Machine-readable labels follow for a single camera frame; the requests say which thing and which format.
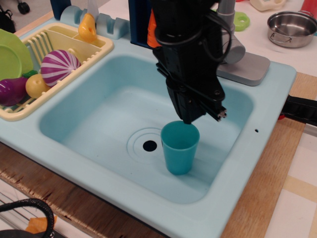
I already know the dark blue utensil holder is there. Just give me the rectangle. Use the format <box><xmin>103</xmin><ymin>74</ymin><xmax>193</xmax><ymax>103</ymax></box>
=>
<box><xmin>128</xmin><ymin>0</ymin><xmax>153</xmax><ymax>49</ymax></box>

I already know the purple striped toy onion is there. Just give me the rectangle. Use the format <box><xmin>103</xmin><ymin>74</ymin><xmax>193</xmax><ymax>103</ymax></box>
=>
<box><xmin>40</xmin><ymin>50</ymin><xmax>81</xmax><ymax>87</ymax></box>

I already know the lime green plate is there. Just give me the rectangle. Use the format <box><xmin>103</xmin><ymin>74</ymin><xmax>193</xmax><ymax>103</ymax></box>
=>
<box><xmin>0</xmin><ymin>29</ymin><xmax>33</xmax><ymax>80</ymax></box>

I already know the stainless steel pot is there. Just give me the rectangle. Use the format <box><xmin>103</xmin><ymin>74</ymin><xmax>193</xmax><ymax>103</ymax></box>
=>
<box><xmin>267</xmin><ymin>11</ymin><xmax>317</xmax><ymax>48</ymax></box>

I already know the purple toy eggplant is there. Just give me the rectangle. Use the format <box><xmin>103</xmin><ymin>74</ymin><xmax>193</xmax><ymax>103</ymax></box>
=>
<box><xmin>0</xmin><ymin>70</ymin><xmax>38</xmax><ymax>107</ymax></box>

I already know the teal plastic cup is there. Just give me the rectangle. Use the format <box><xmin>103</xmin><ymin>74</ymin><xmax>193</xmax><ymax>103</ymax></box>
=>
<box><xmin>160</xmin><ymin>121</ymin><xmax>200</xmax><ymax>175</ymax></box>

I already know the orange toy carrot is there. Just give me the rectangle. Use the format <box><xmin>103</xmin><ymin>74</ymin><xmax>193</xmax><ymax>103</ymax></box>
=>
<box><xmin>147</xmin><ymin>10</ymin><xmax>160</xmax><ymax>48</ymax></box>

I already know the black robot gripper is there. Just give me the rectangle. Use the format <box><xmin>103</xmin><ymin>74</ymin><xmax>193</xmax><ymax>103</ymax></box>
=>
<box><xmin>151</xmin><ymin>0</ymin><xmax>227</xmax><ymax>124</ymax></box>

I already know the grey toy faucet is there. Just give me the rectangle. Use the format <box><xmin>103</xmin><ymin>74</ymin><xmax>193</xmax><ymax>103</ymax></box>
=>
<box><xmin>216</xmin><ymin>0</ymin><xmax>270</xmax><ymax>86</ymax></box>

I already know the light blue toy sink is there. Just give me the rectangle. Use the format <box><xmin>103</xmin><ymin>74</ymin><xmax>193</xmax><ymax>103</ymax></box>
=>
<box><xmin>0</xmin><ymin>38</ymin><xmax>296</xmax><ymax>238</ymax></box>

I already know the wooden board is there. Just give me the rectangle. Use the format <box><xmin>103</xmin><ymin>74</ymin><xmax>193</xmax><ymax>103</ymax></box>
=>
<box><xmin>0</xmin><ymin>11</ymin><xmax>317</xmax><ymax>238</ymax></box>

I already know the red plastic object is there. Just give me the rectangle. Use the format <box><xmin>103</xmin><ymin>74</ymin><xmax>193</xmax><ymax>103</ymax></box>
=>
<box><xmin>300</xmin><ymin>0</ymin><xmax>317</xmax><ymax>17</ymax></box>

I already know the light blue plate stand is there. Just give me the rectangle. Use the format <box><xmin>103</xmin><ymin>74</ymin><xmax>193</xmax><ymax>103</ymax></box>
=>
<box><xmin>60</xmin><ymin>5</ymin><xmax>130</xmax><ymax>40</ymax></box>

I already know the pale yellow dish rack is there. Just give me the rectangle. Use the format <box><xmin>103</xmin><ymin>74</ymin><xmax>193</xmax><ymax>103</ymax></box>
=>
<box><xmin>0</xmin><ymin>23</ymin><xmax>114</xmax><ymax>121</ymax></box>

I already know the yellow toy pear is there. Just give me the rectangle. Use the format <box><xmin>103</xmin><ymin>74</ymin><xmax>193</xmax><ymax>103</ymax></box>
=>
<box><xmin>78</xmin><ymin>13</ymin><xmax>97</xmax><ymax>43</ymax></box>

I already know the black chair wheel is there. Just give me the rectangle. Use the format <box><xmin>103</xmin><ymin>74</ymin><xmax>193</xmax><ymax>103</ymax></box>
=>
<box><xmin>17</xmin><ymin>0</ymin><xmax>30</xmax><ymax>15</ymax></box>

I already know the green ring toy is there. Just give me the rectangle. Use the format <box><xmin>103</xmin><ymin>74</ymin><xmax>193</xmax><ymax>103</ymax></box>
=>
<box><xmin>214</xmin><ymin>8</ymin><xmax>250</xmax><ymax>32</ymax></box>

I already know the cream plastic toy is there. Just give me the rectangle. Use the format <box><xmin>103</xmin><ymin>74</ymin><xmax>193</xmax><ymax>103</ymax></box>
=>
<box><xmin>250</xmin><ymin>0</ymin><xmax>287</xmax><ymax>11</ymax></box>

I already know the black clamp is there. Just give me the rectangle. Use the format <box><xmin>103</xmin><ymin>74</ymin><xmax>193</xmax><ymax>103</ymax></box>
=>
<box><xmin>280</xmin><ymin>95</ymin><xmax>317</xmax><ymax>126</ymax></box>

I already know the black braided cable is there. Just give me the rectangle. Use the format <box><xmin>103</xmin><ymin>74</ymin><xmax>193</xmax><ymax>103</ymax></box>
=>
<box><xmin>0</xmin><ymin>198</ymin><xmax>55</xmax><ymax>238</ymax></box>

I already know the yellow toy lemon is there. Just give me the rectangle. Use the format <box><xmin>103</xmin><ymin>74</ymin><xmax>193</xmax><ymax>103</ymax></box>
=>
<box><xmin>25</xmin><ymin>74</ymin><xmax>50</xmax><ymax>99</ymax></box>

